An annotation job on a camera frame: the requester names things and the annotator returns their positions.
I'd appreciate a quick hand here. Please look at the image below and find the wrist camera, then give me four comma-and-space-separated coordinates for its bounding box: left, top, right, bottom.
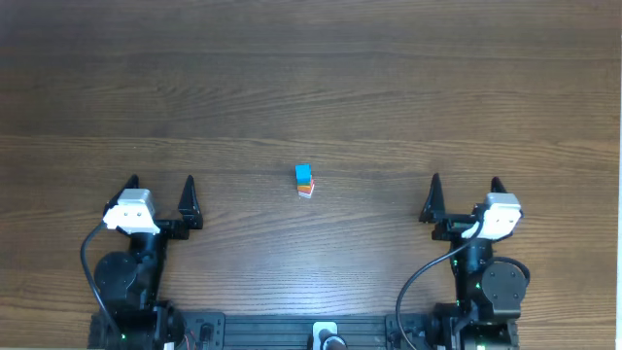
101, 188, 161, 236
460, 192, 524, 242

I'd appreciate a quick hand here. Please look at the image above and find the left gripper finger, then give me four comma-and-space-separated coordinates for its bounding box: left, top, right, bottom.
103, 174, 141, 211
177, 174, 204, 230

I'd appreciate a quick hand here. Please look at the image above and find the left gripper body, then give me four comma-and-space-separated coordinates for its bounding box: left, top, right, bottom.
154, 219, 191, 241

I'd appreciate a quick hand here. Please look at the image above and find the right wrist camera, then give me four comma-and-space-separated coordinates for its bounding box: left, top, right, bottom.
460, 192, 524, 242

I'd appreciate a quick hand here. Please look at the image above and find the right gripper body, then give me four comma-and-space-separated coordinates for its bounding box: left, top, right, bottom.
431, 213, 480, 243

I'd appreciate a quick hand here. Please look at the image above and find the mounting rail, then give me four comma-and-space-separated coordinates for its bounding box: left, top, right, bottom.
179, 310, 436, 350

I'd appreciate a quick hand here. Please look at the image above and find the black cable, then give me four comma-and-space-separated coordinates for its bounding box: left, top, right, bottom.
79, 221, 122, 341
394, 218, 486, 349

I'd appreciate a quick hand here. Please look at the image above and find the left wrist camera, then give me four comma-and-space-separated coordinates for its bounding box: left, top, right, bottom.
101, 188, 161, 236

